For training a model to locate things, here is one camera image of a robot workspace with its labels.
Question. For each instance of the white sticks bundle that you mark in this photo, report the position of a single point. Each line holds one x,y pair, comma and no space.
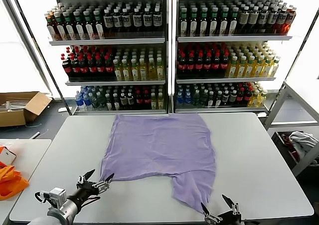
15,105

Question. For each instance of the white and orange box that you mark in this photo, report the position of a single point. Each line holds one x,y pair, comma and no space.
6,157

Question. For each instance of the small white floor object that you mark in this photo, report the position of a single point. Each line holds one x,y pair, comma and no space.
62,109

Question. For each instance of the dark bottle beige label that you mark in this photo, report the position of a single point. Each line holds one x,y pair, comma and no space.
243,19
253,19

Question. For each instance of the dark drink bottle grey label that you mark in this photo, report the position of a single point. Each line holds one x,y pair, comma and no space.
108,21
157,20
123,100
117,20
130,100
273,19
263,19
225,97
282,19
126,20
137,20
147,20
233,97

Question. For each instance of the white grey garment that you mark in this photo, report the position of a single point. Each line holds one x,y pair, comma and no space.
302,141

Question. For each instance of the orange cloth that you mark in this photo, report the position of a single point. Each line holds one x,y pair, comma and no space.
12,182

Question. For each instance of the dark tea bottle green cap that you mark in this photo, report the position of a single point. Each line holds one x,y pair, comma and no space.
184,25
233,25
60,30
203,25
80,30
99,30
193,25
69,30
223,25
90,30
213,25

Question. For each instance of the open cardboard box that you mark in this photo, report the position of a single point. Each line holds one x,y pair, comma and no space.
35,105

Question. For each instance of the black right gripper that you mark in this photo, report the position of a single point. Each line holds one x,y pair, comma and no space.
230,218

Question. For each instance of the dark diagonal frame pole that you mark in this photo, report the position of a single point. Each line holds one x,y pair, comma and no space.
293,60
62,97

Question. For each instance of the vertical white light strip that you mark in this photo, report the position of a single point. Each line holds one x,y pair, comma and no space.
171,60

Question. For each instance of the black storage bin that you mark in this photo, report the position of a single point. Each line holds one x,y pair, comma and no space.
277,139

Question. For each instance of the grey metal shelf unit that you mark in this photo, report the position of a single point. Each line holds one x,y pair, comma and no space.
234,38
107,41

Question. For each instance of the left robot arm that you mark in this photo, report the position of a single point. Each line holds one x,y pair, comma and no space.
62,210

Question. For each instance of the green tea bottle white label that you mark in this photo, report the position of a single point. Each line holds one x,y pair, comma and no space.
218,100
108,102
116,102
211,100

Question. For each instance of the purple printed t-shirt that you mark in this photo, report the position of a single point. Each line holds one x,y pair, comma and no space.
159,147

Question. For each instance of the cola bottle red cap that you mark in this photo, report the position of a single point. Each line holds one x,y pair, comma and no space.
224,66
146,100
182,66
247,97
92,69
109,69
75,69
66,69
240,97
84,69
199,66
191,66
139,100
216,66
100,69
207,66

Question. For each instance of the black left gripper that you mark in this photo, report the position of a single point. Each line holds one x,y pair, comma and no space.
83,193

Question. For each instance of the green soda bottle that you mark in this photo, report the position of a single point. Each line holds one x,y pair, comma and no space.
204,99
102,101
95,101
196,99

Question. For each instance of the yellow juice bottle white cap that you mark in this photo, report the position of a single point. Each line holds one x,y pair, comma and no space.
134,72
274,69
152,72
161,102
250,69
126,72
143,72
241,69
262,99
254,99
160,72
258,69
117,72
232,69
267,69
154,102

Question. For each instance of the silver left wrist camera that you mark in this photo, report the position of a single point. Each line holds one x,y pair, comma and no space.
58,195

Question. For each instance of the grey metal rack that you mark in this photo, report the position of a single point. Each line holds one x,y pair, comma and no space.
277,105

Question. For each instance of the blue water bottle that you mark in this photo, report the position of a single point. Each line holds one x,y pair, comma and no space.
87,101
180,99
187,99
79,101

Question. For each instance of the short grey rod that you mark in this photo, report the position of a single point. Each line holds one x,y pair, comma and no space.
35,135

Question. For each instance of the red garment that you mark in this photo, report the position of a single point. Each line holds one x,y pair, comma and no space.
289,145

